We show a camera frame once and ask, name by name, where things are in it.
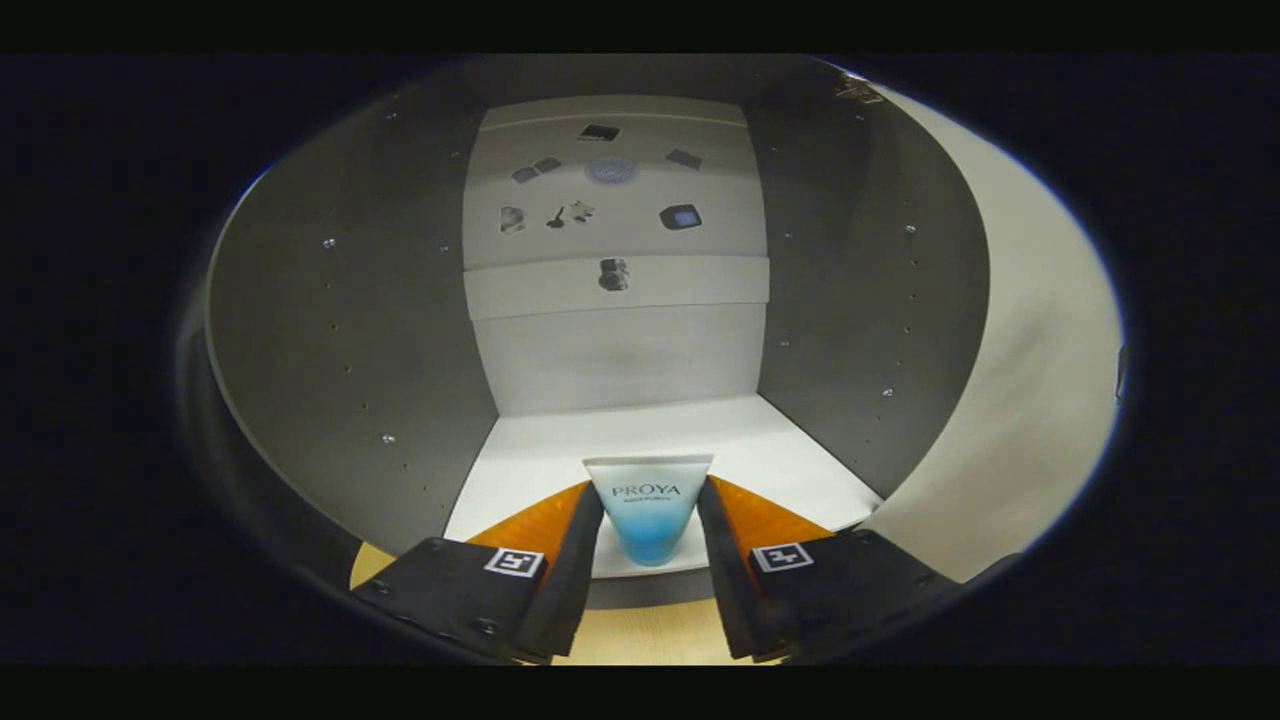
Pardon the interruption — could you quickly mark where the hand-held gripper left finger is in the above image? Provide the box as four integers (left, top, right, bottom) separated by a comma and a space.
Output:
352, 480, 605, 663

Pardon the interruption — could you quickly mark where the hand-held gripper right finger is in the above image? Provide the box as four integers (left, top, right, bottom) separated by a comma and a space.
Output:
696, 475, 963, 663

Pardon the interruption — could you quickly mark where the blue and white tube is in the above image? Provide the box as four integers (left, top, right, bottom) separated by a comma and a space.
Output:
584, 454, 715, 569

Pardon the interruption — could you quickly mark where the beige cabinet door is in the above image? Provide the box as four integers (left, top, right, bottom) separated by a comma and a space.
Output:
862, 85, 1128, 584

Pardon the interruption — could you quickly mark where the grey cabinet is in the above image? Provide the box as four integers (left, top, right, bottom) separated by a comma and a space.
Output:
205, 55, 993, 613

